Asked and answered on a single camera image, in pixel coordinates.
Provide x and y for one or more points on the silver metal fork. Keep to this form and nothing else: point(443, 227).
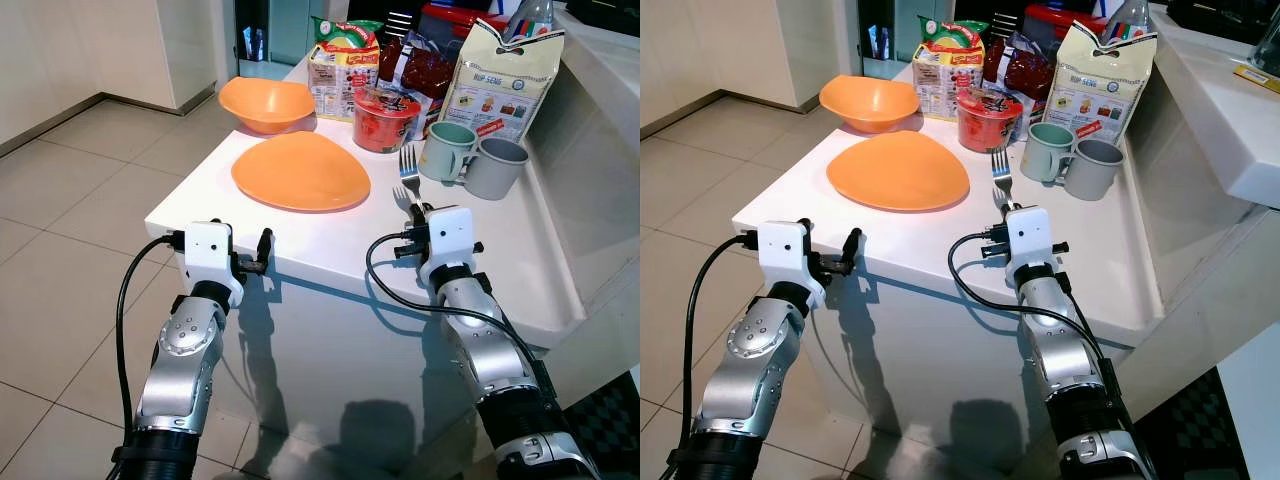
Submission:
point(409, 170)
point(1001, 170)

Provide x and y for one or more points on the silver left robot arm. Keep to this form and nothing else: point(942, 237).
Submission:
point(185, 350)
point(760, 350)

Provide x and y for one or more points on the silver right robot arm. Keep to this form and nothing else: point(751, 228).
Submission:
point(480, 340)
point(1060, 340)

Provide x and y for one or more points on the pale green mug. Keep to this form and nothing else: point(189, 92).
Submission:
point(445, 155)
point(1045, 155)

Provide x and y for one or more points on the orange plastic plate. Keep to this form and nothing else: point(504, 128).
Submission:
point(300, 172)
point(895, 172)

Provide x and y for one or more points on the red instant noodle cup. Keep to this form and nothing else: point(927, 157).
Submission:
point(385, 125)
point(988, 125)

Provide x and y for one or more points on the grey mug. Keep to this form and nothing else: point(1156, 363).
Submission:
point(1095, 170)
point(497, 170)

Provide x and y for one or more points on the white counter cabinet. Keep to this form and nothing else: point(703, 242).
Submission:
point(330, 360)
point(920, 360)

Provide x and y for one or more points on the dark red snack bag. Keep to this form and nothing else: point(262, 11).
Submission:
point(430, 70)
point(1030, 70)

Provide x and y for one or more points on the orange plastic bowl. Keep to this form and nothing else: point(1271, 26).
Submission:
point(868, 102)
point(267, 103)

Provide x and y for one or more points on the cream cracker bag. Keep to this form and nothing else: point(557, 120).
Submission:
point(1100, 90)
point(500, 90)

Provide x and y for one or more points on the yellow green noodle packet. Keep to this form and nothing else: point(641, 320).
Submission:
point(343, 70)
point(948, 70)

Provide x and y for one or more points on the red container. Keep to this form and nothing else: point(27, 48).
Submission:
point(1050, 15)
point(450, 15)

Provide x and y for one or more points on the white raised counter ledge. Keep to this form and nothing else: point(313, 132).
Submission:
point(595, 130)
point(1200, 120)

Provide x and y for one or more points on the clear water bottle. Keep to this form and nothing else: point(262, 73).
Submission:
point(530, 18)
point(1125, 18)

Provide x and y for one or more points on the white kitchen cabinet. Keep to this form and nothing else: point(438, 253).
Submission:
point(730, 45)
point(120, 50)

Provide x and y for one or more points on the yellow label strip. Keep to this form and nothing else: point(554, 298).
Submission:
point(1258, 78)

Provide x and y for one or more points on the glass jar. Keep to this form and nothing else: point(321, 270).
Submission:
point(1272, 45)

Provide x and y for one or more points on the grey dining table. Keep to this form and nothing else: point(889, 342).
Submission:
point(1255, 420)

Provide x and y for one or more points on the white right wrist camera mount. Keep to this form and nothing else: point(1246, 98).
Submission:
point(452, 235)
point(1030, 235)

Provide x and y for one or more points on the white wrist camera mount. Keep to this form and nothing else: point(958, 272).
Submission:
point(785, 250)
point(452, 235)
point(210, 250)
point(1030, 235)

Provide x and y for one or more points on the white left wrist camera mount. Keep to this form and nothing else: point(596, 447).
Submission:
point(210, 250)
point(785, 250)

